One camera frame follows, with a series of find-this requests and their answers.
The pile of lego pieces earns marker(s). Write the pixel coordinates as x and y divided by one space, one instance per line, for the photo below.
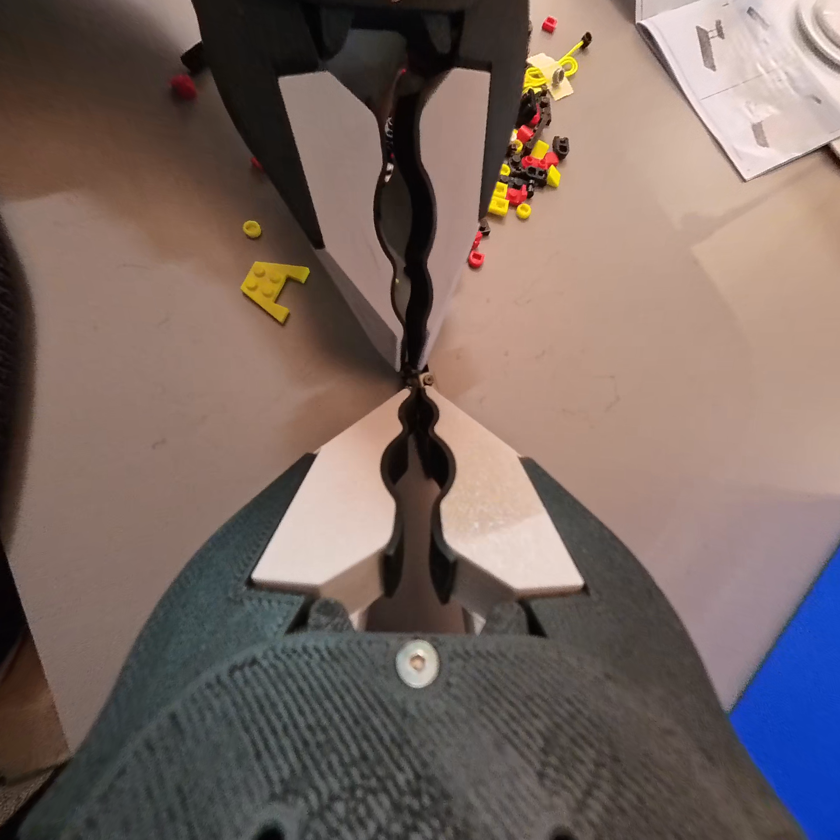
500 200

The dark brown lego plate assembly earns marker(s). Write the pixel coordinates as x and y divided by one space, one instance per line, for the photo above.
415 379

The white document stand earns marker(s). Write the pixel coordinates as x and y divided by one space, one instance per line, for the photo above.
820 26

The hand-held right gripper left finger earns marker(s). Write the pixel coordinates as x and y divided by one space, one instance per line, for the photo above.
328 518

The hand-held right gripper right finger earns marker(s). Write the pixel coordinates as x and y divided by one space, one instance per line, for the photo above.
505 518

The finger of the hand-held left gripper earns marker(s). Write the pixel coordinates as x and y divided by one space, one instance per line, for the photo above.
459 164
328 184

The yellow lego wedge plate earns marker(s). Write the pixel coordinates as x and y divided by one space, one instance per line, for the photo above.
266 285

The plain blue plastic bin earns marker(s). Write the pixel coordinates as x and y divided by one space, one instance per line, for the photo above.
794 689

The small yellow round lego stud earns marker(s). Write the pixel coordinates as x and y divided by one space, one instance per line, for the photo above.
252 229

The white instruction booklet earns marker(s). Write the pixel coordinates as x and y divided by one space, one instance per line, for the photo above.
741 79

